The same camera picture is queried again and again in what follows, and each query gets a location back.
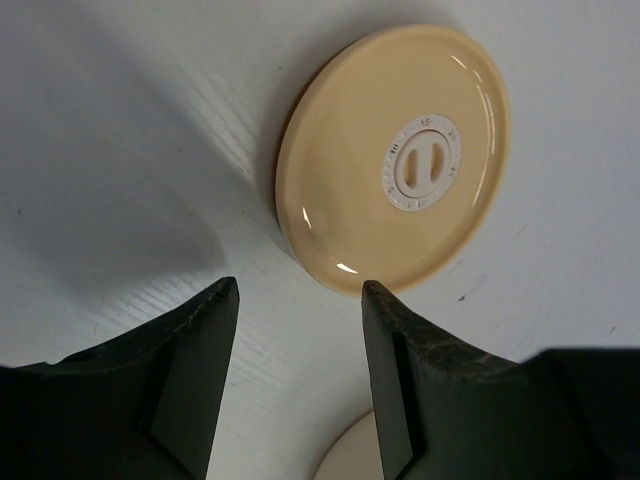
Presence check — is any wooden lid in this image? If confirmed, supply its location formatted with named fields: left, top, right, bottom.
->
left=274, top=24, right=511, bottom=296

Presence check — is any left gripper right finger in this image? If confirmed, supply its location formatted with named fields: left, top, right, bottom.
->
left=361, top=281, right=639, bottom=479

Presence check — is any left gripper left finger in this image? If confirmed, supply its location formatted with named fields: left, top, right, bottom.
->
left=1, top=277, right=239, bottom=479

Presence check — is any steel lunch bowl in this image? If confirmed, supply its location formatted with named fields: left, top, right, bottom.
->
left=314, top=411, right=384, bottom=480

